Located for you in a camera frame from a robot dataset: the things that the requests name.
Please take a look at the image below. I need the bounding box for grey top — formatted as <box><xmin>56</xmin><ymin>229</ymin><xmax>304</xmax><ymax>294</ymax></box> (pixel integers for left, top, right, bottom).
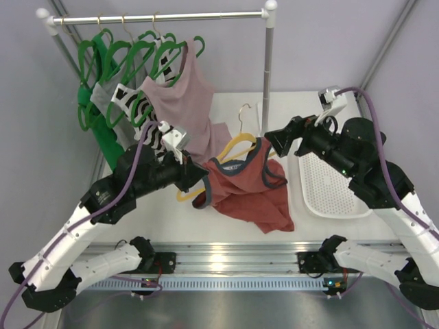
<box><xmin>91</xmin><ymin>36</ymin><xmax>147</xmax><ymax>150</ymax></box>

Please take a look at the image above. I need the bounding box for green hanger under pink top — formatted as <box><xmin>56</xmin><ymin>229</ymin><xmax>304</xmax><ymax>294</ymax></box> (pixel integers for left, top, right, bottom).
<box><xmin>130</xmin><ymin>35</ymin><xmax>206</xmax><ymax>127</ymax></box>

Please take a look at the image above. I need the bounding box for green top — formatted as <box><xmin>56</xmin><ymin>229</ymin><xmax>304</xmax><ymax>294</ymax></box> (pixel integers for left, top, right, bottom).
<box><xmin>77</xmin><ymin>34</ymin><xmax>126</xmax><ymax>171</ymax></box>

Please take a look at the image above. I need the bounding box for black white striped top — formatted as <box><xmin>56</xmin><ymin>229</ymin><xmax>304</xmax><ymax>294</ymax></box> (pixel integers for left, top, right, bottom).
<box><xmin>113</xmin><ymin>34</ymin><xmax>177</xmax><ymax>140</ymax></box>

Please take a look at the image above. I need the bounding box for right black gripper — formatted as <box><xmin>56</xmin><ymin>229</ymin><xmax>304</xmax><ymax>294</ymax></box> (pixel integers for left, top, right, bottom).
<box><xmin>265</xmin><ymin>108</ymin><xmax>356</xmax><ymax>178</ymax></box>

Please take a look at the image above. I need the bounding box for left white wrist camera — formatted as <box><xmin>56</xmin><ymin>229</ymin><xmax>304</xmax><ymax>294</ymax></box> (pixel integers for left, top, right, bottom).
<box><xmin>158</xmin><ymin>121</ymin><xmax>190</xmax><ymax>165</ymax></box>

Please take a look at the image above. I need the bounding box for yellow hanger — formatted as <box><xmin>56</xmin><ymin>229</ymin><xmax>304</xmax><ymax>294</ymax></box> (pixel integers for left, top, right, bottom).
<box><xmin>176</xmin><ymin>103</ymin><xmax>257</xmax><ymax>202</ymax></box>

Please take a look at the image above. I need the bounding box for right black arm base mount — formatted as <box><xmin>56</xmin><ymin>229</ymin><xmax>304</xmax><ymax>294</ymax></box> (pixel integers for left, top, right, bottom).
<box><xmin>297</xmin><ymin>252</ymin><xmax>342</xmax><ymax>274</ymax></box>

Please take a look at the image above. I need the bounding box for white perforated plastic basket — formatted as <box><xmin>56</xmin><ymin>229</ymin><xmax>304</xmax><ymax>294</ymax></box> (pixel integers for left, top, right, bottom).
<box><xmin>298</xmin><ymin>154</ymin><xmax>372</xmax><ymax>219</ymax></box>

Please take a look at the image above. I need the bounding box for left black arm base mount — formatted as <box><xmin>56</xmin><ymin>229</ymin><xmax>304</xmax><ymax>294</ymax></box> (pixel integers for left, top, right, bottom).
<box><xmin>136</xmin><ymin>252</ymin><xmax>177</xmax><ymax>274</ymax></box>

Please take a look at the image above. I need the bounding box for slotted white cable duct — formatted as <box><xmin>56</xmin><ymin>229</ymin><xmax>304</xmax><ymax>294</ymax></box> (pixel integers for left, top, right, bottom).
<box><xmin>90</xmin><ymin>277</ymin><xmax>328</xmax><ymax>291</ymax></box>

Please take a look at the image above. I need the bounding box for pink tank top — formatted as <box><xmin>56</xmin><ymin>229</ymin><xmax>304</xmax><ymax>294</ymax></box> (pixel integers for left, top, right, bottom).
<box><xmin>141</xmin><ymin>40</ymin><xmax>232</xmax><ymax>165</ymax></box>

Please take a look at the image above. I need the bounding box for green hanger under striped top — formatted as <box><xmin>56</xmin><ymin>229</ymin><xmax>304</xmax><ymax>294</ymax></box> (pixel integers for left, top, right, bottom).
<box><xmin>106</xmin><ymin>30</ymin><xmax>162</xmax><ymax>128</ymax></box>

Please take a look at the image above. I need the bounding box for silver clothes rack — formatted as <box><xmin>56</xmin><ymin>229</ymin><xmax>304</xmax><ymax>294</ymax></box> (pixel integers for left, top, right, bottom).
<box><xmin>35</xmin><ymin>1</ymin><xmax>278</xmax><ymax>134</ymax></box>

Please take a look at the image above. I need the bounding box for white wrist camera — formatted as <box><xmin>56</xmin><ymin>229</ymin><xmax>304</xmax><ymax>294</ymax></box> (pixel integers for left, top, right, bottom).
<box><xmin>158</xmin><ymin>121</ymin><xmax>190</xmax><ymax>165</ymax></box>
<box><xmin>314</xmin><ymin>86</ymin><xmax>348</xmax><ymax>127</ymax></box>

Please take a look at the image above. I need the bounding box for red tank top blue trim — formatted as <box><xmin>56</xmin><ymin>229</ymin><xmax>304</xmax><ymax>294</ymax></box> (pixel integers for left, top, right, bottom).
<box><xmin>191</xmin><ymin>138</ymin><xmax>295</xmax><ymax>234</ymax></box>

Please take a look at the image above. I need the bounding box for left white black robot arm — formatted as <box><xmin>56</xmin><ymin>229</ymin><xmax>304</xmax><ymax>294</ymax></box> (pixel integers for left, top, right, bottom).
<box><xmin>9</xmin><ymin>145</ymin><xmax>209</xmax><ymax>313</ymax></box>

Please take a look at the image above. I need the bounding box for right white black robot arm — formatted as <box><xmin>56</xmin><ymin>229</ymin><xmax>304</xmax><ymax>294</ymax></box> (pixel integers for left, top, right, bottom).
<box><xmin>264</xmin><ymin>116</ymin><xmax>438</xmax><ymax>310</ymax></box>

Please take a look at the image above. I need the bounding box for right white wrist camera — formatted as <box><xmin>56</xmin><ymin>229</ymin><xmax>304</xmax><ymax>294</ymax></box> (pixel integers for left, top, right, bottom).
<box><xmin>314</xmin><ymin>86</ymin><xmax>348</xmax><ymax>127</ymax></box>

